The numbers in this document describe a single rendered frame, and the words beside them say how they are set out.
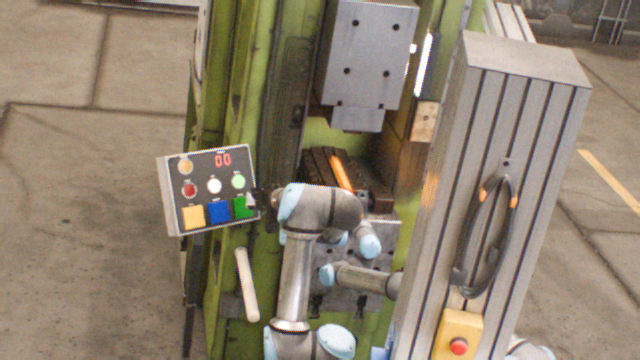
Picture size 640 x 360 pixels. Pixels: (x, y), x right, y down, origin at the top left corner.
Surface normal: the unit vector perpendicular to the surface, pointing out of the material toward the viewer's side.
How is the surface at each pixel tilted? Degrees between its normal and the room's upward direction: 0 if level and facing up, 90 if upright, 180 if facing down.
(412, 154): 90
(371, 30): 90
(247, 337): 90
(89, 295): 0
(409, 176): 90
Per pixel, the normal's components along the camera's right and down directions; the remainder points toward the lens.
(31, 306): 0.16, -0.88
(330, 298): 0.18, 0.48
